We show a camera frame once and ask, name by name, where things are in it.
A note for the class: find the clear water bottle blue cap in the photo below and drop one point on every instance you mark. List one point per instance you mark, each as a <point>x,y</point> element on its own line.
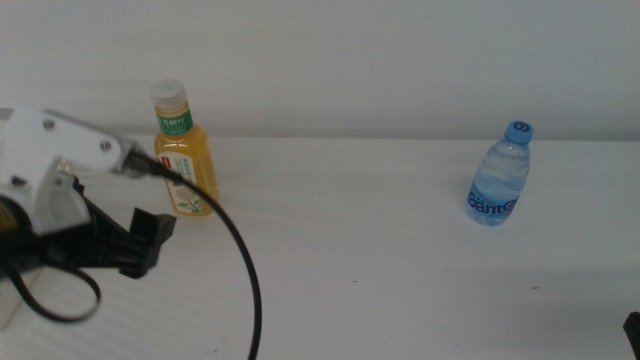
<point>500,180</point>

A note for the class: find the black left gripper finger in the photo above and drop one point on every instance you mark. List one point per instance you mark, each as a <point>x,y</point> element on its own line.
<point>152,227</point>

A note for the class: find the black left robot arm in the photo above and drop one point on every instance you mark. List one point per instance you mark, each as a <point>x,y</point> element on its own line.
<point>10,250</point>

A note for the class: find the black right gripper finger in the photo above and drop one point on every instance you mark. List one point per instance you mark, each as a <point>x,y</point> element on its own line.
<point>633,330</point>

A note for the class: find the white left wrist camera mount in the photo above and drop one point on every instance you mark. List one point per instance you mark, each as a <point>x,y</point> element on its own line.
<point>40,150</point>

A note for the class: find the yellow tea bottle green label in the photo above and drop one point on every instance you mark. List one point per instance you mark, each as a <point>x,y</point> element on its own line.
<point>185,145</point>

